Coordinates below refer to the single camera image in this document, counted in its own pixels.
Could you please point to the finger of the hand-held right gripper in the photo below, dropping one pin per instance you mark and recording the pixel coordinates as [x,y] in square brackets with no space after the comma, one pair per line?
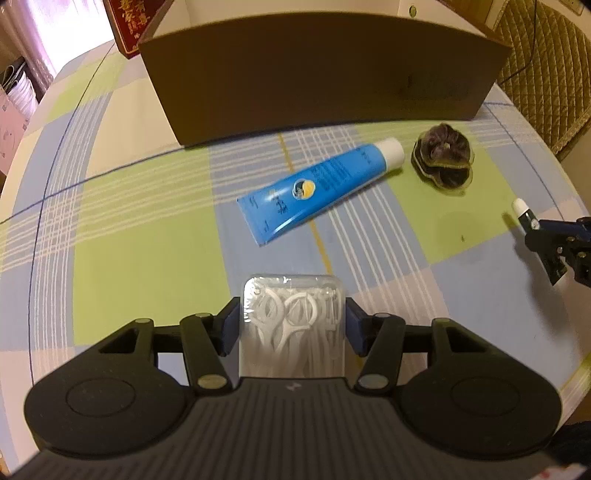
[558,227]
[551,256]

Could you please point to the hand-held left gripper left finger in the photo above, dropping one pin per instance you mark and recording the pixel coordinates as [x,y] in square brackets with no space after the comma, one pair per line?
[228,330]

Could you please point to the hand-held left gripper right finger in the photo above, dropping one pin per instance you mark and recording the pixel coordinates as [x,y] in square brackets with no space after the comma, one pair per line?
[355,328]

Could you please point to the dark green tube white cap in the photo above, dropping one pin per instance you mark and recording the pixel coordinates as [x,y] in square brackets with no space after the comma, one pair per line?
[524,212]

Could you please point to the clear box of floss picks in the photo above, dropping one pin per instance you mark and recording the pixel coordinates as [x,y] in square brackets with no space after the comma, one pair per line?
[291,332]

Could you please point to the brown cardboard box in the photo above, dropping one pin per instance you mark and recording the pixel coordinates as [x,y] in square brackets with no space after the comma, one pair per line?
[300,83]

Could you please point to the plaid cloth covered desktop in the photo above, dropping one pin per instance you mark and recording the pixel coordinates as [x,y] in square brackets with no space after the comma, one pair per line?
[138,254]

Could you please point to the brown velvet scrunchie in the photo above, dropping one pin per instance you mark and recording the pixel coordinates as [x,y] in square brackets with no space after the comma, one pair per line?
[443,157]

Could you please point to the blue tube white cap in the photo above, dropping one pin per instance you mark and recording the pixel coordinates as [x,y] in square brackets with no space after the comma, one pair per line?
[314,184]

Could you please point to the quilted beige chair cover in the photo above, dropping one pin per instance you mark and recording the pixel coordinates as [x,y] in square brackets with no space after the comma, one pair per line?
[549,69]

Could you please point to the red gift box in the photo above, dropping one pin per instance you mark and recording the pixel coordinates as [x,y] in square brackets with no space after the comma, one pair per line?
[129,27]

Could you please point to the pink curtain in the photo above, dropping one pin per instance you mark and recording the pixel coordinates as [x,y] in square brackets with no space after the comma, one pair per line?
[55,27]

